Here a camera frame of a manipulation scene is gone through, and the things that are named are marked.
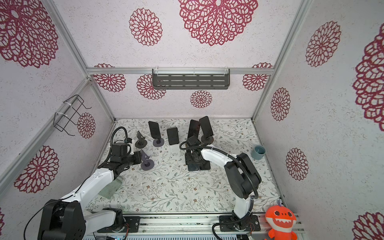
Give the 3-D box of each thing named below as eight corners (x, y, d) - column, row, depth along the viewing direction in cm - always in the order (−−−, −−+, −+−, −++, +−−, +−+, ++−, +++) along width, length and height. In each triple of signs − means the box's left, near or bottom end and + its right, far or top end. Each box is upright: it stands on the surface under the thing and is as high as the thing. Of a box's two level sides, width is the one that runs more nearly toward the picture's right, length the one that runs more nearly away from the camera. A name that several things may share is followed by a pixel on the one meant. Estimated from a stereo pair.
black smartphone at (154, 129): (152, 141, 109) (147, 124, 95) (154, 137, 111) (149, 120, 97) (161, 143, 108) (156, 126, 94) (163, 139, 110) (158, 122, 96)
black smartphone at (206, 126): (204, 143, 108) (206, 127, 95) (198, 134, 113) (199, 118, 100) (211, 139, 110) (214, 123, 97) (205, 132, 115) (207, 115, 102)
